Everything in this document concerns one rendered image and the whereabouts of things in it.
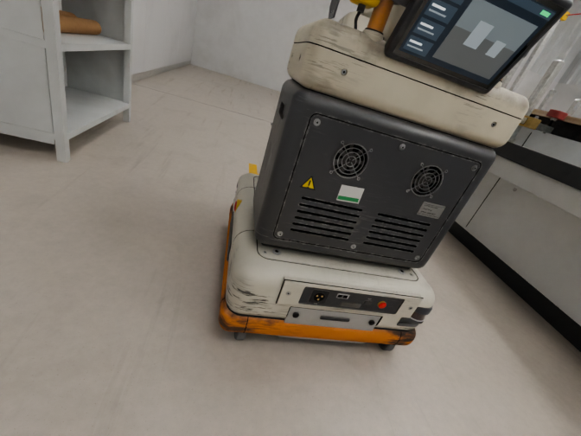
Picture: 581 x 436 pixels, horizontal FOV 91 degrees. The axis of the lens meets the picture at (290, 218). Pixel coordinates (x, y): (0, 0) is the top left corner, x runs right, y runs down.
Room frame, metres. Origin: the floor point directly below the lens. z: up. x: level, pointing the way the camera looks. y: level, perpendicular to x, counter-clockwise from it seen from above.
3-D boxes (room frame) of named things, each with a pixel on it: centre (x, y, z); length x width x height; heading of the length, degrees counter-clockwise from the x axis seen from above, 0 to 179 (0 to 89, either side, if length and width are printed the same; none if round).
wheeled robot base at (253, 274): (0.92, -0.12, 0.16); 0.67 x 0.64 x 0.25; 17
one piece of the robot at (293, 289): (0.62, -0.23, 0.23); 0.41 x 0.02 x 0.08; 107
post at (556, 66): (1.75, -0.99, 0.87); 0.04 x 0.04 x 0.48; 17
